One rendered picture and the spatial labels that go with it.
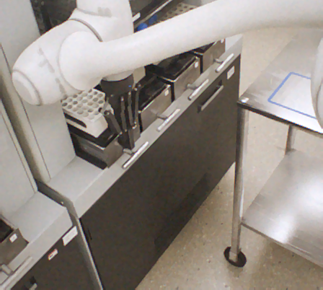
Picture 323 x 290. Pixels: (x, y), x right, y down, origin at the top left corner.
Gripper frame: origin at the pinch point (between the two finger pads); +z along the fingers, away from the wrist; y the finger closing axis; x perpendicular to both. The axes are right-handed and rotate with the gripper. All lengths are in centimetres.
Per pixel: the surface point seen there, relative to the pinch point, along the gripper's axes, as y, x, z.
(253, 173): -69, 4, 80
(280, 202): -41, 28, 52
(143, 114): -9.2, -2.1, 0.5
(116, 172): 4.2, -2.1, 10.9
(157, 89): -17.6, -3.4, -1.7
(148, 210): -5.2, -2.0, 38.2
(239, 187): -24.2, 19.9, 32.3
